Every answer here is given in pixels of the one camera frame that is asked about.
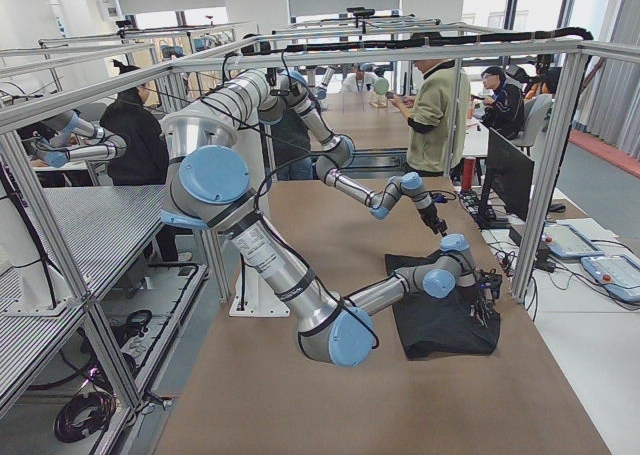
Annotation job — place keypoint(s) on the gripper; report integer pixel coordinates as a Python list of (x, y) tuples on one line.
[(433, 222), (475, 301)]

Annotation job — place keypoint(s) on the black t-shirt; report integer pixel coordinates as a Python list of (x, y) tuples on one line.
[(463, 322)]

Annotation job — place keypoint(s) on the black computer monitor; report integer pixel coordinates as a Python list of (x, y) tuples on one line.
[(509, 174)]

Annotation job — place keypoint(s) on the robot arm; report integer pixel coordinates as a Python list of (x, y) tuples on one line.
[(337, 150), (208, 188)]

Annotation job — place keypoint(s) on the person in green sweater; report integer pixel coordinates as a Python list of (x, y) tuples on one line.
[(436, 117)]

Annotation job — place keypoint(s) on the teach pendant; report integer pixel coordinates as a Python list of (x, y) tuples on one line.
[(565, 242)]

